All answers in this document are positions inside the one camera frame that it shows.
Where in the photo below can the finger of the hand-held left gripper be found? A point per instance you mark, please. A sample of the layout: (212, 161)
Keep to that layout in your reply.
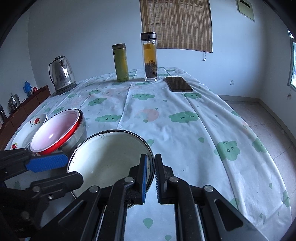
(48, 162)
(60, 183)

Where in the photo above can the white plate with red flowers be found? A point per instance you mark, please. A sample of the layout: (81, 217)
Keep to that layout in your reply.
(25, 132)

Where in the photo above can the red plastic bowl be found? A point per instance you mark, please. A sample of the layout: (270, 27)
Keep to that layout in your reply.
(55, 129)

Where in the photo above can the stainless steel electric kettle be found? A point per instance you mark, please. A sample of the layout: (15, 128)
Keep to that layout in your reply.
(62, 71)

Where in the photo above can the steel rice cooker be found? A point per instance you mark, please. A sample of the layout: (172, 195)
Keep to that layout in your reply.
(13, 102)

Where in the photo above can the black thermos flask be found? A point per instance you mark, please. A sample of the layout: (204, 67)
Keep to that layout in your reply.
(2, 114)

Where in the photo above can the small red jar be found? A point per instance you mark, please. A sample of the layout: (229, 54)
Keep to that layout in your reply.
(35, 90)

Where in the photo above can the blue thermos jug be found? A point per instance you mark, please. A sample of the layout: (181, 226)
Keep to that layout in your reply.
(27, 89)

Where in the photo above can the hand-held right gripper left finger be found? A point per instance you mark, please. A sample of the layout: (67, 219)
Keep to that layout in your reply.
(143, 180)

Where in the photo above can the pale green wall panel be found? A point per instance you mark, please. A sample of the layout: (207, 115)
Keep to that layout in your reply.
(245, 9)

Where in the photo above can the glass tea bottle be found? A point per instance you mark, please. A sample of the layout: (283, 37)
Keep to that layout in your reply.
(149, 58)

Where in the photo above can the green thermos bottle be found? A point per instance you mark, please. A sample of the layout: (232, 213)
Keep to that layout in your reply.
(120, 62)

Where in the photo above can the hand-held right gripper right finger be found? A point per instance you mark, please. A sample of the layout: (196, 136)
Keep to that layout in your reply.
(157, 178)

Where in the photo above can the stainless steel bowl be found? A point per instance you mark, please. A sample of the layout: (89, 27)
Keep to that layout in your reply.
(77, 136)

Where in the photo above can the window frame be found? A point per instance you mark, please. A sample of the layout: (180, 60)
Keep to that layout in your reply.
(292, 60)

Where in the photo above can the white enamel bowl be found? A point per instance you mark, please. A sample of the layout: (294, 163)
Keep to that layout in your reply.
(108, 155)

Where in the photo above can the brown wooden sideboard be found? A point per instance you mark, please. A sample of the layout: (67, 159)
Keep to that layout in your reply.
(25, 109)

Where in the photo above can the black kettle base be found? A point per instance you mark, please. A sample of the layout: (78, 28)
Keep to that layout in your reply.
(67, 89)

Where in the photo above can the black smartphone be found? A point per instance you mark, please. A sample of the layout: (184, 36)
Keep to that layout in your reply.
(179, 83)

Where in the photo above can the bamboo window blind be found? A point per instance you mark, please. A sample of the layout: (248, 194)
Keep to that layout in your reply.
(175, 23)

